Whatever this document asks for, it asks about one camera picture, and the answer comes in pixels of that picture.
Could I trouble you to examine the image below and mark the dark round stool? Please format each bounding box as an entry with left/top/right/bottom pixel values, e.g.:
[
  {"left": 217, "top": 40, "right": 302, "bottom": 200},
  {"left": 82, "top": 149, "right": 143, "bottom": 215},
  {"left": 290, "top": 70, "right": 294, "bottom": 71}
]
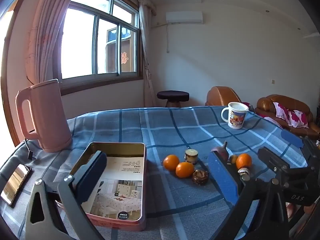
[{"left": 157, "top": 90, "right": 190, "bottom": 108}]

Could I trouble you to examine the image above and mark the air conditioner pipe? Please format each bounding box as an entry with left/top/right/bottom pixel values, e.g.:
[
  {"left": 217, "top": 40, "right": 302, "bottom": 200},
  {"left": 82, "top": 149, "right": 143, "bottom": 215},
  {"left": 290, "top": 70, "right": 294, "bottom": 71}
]
[{"left": 166, "top": 22, "right": 171, "bottom": 53}]

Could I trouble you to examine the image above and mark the brown leather sofa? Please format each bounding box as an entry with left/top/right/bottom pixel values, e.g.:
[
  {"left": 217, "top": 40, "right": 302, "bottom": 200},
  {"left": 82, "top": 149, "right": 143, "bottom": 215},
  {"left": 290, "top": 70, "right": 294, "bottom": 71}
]
[{"left": 254, "top": 94, "right": 320, "bottom": 138}]

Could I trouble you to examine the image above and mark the pink electric kettle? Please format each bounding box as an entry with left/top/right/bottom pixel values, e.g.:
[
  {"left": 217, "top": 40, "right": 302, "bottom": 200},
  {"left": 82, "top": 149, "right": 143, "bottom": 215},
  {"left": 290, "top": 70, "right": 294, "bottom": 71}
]
[{"left": 15, "top": 79, "right": 73, "bottom": 153}]

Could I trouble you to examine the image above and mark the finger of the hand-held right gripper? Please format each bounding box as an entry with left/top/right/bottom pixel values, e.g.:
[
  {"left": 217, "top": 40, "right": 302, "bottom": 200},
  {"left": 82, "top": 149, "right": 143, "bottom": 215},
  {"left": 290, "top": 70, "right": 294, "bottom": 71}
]
[
  {"left": 281, "top": 129, "right": 320, "bottom": 167},
  {"left": 258, "top": 147, "right": 316, "bottom": 180}
]

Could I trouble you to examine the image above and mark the white printed mug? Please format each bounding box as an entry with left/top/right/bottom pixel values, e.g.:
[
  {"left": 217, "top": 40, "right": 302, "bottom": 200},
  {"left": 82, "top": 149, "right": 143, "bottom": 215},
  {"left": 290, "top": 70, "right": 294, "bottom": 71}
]
[{"left": 221, "top": 102, "right": 249, "bottom": 130}]

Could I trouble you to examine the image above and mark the brown leather armchair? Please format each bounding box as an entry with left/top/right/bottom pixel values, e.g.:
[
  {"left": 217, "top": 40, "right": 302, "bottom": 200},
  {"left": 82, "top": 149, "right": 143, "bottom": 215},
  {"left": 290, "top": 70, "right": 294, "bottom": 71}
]
[{"left": 205, "top": 86, "right": 242, "bottom": 107}]

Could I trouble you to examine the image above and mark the blue plaid tablecloth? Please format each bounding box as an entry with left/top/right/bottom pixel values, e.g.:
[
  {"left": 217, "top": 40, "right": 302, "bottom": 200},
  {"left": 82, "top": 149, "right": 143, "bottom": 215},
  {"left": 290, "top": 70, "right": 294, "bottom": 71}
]
[{"left": 0, "top": 106, "right": 320, "bottom": 240}]

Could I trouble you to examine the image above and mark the pink curtain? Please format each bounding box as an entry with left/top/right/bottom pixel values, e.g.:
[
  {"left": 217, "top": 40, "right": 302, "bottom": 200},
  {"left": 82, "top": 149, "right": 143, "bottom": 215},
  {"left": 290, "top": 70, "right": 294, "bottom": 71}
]
[{"left": 25, "top": 0, "right": 82, "bottom": 85}]

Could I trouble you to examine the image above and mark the dark brown wrinkled fruit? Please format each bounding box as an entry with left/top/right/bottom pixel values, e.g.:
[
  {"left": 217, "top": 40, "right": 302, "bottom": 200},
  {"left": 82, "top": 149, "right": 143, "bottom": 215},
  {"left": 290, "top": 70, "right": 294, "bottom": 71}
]
[{"left": 192, "top": 169, "right": 209, "bottom": 186}]

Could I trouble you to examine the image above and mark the pink floral pillow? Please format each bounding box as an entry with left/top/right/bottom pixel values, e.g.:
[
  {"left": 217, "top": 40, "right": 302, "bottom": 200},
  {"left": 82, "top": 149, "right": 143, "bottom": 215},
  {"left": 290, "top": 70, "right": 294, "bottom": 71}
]
[{"left": 272, "top": 102, "right": 309, "bottom": 128}]

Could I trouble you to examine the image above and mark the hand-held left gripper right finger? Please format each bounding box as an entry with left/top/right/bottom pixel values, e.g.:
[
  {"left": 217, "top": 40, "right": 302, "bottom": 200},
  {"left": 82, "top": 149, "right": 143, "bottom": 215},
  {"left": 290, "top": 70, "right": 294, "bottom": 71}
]
[{"left": 208, "top": 151, "right": 288, "bottom": 240}]

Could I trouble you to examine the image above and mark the brown wooden door frame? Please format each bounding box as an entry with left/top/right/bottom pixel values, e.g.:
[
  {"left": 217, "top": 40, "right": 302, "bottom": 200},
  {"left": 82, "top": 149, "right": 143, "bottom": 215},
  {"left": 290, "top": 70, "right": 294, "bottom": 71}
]
[{"left": 0, "top": 0, "right": 22, "bottom": 147}]

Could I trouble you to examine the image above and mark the sliding glass window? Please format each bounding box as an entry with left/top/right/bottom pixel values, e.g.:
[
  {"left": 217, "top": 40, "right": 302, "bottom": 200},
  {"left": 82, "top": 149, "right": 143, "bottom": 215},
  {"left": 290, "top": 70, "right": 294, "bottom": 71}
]
[{"left": 59, "top": 0, "right": 141, "bottom": 90}]

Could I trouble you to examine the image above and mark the printed paper leaflet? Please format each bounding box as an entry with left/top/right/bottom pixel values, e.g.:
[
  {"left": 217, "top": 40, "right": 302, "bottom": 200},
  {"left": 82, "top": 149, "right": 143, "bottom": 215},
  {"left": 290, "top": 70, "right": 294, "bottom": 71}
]
[{"left": 81, "top": 156, "right": 145, "bottom": 222}]

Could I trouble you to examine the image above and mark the pink metal tin box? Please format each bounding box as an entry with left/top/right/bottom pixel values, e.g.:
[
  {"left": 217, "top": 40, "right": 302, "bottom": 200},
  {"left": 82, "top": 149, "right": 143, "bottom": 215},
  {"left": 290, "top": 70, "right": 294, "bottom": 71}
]
[{"left": 57, "top": 142, "right": 147, "bottom": 232}]

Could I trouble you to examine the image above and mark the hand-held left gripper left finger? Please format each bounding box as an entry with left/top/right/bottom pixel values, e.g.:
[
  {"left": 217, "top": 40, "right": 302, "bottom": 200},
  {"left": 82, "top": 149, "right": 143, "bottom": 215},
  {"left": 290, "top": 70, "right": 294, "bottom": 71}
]
[{"left": 19, "top": 150, "right": 108, "bottom": 240}]

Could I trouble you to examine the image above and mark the pale beige curtain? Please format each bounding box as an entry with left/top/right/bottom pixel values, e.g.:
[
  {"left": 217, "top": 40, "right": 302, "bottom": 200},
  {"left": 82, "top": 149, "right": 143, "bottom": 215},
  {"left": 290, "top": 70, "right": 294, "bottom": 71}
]
[{"left": 137, "top": 1, "right": 157, "bottom": 108}]

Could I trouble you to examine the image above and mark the white air conditioner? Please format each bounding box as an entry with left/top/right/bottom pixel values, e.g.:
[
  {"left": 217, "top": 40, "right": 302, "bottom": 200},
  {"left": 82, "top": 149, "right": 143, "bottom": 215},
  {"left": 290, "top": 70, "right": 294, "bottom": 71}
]
[{"left": 165, "top": 11, "right": 203, "bottom": 23}]

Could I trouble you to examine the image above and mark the red round turnip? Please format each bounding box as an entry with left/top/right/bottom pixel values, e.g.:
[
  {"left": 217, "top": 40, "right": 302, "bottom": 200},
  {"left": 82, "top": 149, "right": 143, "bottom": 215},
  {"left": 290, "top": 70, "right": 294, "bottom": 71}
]
[{"left": 211, "top": 141, "right": 229, "bottom": 163}]

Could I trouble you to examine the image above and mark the black smartphone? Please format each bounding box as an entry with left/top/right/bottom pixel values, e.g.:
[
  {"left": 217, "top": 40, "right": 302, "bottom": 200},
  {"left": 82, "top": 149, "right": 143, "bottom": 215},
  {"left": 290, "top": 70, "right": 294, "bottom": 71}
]
[{"left": 0, "top": 164, "right": 32, "bottom": 207}]

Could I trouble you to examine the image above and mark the orange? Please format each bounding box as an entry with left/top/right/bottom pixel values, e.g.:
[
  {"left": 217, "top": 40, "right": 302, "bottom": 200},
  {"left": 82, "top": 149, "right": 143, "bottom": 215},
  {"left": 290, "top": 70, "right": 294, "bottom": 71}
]
[
  {"left": 163, "top": 154, "right": 180, "bottom": 171},
  {"left": 175, "top": 162, "right": 195, "bottom": 179},
  {"left": 236, "top": 153, "right": 252, "bottom": 169}
]

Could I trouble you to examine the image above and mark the black kettle power cable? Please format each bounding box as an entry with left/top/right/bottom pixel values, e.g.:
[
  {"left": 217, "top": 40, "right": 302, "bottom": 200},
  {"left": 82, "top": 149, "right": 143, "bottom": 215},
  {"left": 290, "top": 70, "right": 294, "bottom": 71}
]
[{"left": 24, "top": 139, "right": 37, "bottom": 160}]

